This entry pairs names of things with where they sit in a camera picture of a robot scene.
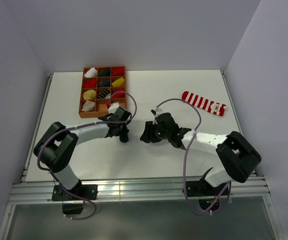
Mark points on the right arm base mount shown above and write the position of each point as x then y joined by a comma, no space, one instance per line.
200,188

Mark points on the red rolled sock left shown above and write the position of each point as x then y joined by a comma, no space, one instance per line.
90,83

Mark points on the beige red sock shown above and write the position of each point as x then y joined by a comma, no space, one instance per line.
88,106

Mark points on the yellow rolled sock right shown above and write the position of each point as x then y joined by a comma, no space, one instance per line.
118,82

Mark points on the dark teal rolled sock middle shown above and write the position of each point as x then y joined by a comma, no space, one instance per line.
104,83

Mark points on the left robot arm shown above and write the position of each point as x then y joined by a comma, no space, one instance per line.
56,147

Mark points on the wooden compartment organizer tray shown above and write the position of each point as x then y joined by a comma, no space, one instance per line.
101,105

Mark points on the red rolled sock top right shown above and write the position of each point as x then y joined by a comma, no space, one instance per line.
117,71

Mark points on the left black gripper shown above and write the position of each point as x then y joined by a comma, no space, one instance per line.
124,130

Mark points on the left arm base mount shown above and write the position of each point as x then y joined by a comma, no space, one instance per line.
74,201

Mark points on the mustard rolled sock left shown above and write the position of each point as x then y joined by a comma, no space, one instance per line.
89,94

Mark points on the red white striped santa sock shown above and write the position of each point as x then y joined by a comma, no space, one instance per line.
203,103

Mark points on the dark teal rolled sock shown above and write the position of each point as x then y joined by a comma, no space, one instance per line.
104,72
104,83

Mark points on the red rolled sock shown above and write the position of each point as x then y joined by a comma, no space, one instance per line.
117,71
90,83
118,93

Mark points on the dark teal rolled sock top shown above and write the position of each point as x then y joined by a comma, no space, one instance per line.
104,72

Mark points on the black white striped rolled sock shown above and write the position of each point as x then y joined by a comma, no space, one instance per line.
104,94

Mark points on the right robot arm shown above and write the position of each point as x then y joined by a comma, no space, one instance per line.
237,156

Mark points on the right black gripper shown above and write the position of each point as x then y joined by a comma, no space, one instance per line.
148,135

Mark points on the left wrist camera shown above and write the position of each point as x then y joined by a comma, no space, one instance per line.
113,107

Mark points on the dark green reindeer sock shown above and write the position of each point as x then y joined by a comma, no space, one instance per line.
124,137

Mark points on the aluminium frame rail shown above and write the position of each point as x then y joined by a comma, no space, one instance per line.
155,189

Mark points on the red rolled sock lower right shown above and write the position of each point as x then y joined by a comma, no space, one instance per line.
118,93

